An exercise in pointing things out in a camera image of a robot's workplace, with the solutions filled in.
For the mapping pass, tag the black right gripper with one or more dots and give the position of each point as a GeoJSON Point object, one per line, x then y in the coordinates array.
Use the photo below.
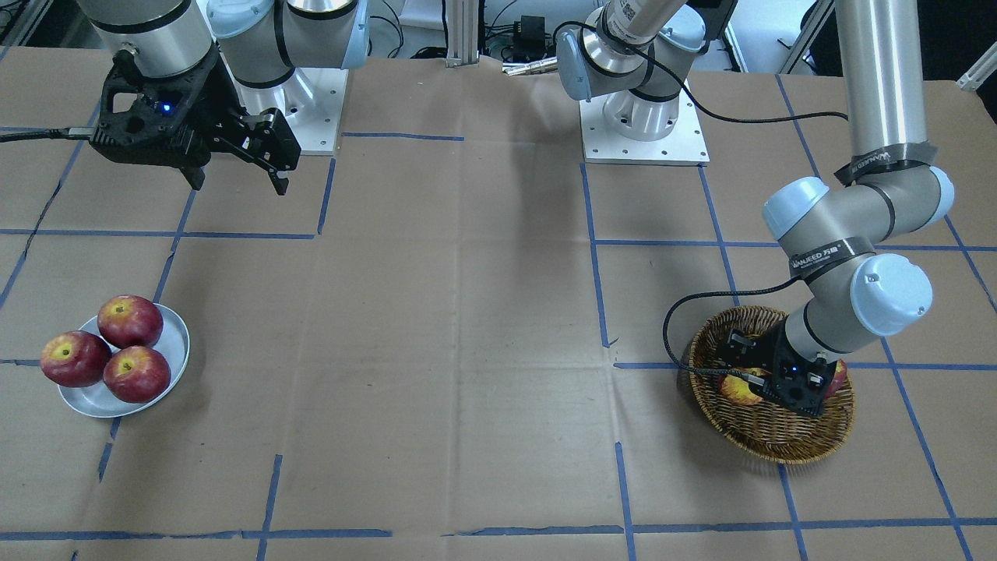
{"type": "Point", "coordinates": [208, 103]}

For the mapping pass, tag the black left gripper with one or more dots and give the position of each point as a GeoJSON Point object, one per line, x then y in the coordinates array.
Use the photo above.
{"type": "Point", "coordinates": [741, 347]}

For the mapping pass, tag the red yellow apple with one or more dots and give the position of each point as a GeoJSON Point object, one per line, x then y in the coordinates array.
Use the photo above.
{"type": "Point", "coordinates": [737, 391]}

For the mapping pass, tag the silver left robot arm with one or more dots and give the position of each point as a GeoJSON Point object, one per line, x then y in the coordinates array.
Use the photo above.
{"type": "Point", "coordinates": [637, 55]}

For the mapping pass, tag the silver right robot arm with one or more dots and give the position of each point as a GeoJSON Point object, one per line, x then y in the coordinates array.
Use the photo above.
{"type": "Point", "coordinates": [262, 43]}

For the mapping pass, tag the dark red basket apple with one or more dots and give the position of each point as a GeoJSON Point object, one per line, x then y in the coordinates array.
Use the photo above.
{"type": "Point", "coordinates": [838, 380]}

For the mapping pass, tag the woven wicker basket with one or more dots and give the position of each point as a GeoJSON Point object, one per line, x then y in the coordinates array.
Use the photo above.
{"type": "Point", "coordinates": [764, 429]}

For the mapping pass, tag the red plate apple back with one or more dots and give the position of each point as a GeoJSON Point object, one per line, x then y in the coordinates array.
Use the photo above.
{"type": "Point", "coordinates": [130, 321]}

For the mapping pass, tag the red plate apple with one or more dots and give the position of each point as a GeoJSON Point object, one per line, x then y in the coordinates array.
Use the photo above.
{"type": "Point", "coordinates": [130, 321]}
{"type": "Point", "coordinates": [75, 359]}
{"type": "Point", "coordinates": [137, 375]}

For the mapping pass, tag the red plate apple front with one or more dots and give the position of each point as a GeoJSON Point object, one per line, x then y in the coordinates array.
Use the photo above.
{"type": "Point", "coordinates": [137, 375]}

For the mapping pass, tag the light blue plate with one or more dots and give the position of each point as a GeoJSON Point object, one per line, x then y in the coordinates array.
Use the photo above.
{"type": "Point", "coordinates": [98, 402]}

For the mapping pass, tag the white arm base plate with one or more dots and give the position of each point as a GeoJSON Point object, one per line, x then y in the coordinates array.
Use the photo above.
{"type": "Point", "coordinates": [312, 101]}
{"type": "Point", "coordinates": [620, 128]}

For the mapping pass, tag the aluminium frame post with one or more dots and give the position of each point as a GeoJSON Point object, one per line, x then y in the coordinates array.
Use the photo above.
{"type": "Point", "coordinates": [462, 21]}

